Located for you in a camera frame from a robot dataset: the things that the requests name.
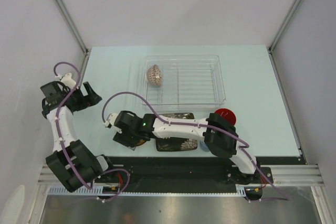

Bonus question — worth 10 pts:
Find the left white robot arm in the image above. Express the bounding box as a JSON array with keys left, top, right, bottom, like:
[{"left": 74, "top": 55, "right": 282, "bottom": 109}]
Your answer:
[{"left": 40, "top": 81, "right": 116, "bottom": 193}]

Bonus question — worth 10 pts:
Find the clear wire dish rack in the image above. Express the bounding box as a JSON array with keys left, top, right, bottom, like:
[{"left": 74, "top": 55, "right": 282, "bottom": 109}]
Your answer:
[{"left": 140, "top": 55, "right": 226, "bottom": 111}]

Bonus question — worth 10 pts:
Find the red black mug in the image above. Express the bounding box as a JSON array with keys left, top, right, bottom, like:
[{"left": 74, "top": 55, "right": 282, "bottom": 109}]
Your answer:
[{"left": 215, "top": 108, "right": 237, "bottom": 125}]

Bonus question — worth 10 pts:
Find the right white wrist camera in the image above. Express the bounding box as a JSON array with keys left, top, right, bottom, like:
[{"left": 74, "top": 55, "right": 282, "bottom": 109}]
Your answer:
[{"left": 103, "top": 113, "right": 118, "bottom": 128}]

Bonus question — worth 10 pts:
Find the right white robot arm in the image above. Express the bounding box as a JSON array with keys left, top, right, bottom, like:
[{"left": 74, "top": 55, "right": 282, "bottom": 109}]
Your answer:
[{"left": 105, "top": 111, "right": 261, "bottom": 185}]

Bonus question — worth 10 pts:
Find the yellow round plate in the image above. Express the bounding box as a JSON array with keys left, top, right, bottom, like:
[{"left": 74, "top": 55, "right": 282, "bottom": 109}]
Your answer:
[{"left": 136, "top": 140, "right": 147, "bottom": 147}]

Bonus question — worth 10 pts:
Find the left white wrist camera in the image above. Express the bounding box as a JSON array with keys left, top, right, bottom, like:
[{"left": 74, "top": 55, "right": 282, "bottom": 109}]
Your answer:
[{"left": 55, "top": 72, "right": 77, "bottom": 89}]

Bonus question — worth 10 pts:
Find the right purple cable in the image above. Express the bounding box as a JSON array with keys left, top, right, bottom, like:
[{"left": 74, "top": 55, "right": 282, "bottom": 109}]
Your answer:
[{"left": 101, "top": 91, "right": 291, "bottom": 201}]

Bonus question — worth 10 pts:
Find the light blue cup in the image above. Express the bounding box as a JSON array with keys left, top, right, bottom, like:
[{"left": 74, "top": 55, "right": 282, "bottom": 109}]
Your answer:
[{"left": 200, "top": 142, "right": 209, "bottom": 152}]

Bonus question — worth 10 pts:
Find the red-white patterned bowl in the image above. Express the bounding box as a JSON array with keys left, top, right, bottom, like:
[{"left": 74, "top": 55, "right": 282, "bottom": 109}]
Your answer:
[{"left": 145, "top": 65, "right": 163, "bottom": 87}]

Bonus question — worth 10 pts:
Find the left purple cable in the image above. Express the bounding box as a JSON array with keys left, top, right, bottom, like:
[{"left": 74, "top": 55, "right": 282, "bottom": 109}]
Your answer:
[{"left": 49, "top": 61, "right": 131, "bottom": 206}]

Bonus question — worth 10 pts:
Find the black floral square plate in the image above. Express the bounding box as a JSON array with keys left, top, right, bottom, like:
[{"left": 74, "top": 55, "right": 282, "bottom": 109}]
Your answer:
[{"left": 155, "top": 113, "right": 198, "bottom": 152}]

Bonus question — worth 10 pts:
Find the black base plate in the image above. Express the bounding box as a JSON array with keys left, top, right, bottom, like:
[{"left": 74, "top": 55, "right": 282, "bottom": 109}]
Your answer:
[{"left": 97, "top": 157, "right": 263, "bottom": 194}]

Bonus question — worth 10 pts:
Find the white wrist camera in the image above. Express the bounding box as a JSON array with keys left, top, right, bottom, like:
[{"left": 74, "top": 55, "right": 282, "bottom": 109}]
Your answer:
[
  {"left": 103, "top": 113, "right": 118, "bottom": 128},
  {"left": 55, "top": 72, "right": 77, "bottom": 89}
]

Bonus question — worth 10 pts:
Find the purple cable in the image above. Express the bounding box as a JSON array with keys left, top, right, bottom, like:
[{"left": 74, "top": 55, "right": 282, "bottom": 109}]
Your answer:
[
  {"left": 101, "top": 91, "right": 291, "bottom": 201},
  {"left": 49, "top": 61, "right": 131, "bottom": 206}
]

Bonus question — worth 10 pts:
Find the grey cable duct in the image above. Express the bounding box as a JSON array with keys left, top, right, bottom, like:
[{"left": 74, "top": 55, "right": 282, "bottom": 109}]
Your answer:
[{"left": 48, "top": 185, "right": 261, "bottom": 198}]

